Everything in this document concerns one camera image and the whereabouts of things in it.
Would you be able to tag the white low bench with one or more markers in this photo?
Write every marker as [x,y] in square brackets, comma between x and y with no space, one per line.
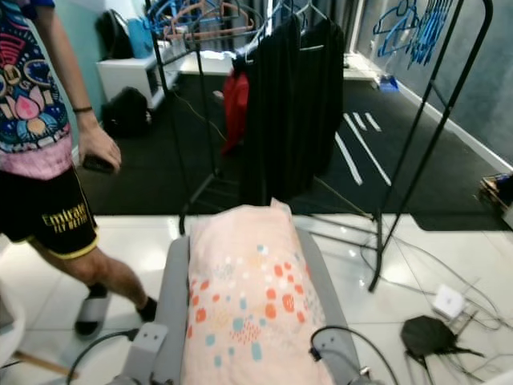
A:
[208,64]

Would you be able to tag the pink pillow with coloured dots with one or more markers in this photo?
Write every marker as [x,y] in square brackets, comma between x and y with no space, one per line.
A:
[252,293]

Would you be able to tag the black metal clothes rack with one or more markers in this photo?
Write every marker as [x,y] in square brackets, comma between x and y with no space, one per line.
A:
[437,136]

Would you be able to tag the white power adapter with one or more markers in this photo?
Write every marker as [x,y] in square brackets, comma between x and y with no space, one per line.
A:
[448,301]

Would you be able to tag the dark floor mat white stripes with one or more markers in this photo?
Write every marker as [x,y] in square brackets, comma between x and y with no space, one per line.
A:
[409,152]

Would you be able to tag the blue and pink rack hangers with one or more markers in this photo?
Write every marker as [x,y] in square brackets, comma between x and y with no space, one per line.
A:
[200,20]

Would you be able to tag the black hanging garments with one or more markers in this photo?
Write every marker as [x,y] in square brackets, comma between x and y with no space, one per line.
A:
[292,112]

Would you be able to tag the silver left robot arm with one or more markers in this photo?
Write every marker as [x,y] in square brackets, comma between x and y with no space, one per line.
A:
[162,321]

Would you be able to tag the small blue object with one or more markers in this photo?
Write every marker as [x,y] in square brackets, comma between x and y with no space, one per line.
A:
[389,84]

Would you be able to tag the black backpack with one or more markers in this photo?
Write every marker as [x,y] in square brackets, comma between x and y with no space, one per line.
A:
[112,34]

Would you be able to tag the person's left hand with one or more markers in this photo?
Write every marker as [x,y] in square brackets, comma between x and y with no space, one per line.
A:
[98,146]

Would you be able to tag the white low cabinet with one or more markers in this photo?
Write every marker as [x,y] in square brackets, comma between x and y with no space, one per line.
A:
[128,76]

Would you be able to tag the person's left forearm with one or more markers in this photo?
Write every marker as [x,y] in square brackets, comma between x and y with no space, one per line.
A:
[68,68]

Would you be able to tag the small black handheld device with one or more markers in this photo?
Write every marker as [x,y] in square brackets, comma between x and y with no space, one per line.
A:
[98,164]

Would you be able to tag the blue hangers on wall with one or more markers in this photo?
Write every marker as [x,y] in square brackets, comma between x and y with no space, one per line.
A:
[421,32]

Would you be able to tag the black floor bag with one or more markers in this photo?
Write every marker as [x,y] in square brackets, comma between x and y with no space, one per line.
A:
[127,112]

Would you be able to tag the black angular floor object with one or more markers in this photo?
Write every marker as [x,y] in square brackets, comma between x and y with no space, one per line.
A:
[431,337]

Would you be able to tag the blue bag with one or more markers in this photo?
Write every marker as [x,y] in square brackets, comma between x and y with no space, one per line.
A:
[140,37]

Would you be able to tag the person in patterned shirt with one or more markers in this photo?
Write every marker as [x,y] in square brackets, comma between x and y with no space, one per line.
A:
[40,120]

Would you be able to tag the red garment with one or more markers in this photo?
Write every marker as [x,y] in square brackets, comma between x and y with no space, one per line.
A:
[236,108]

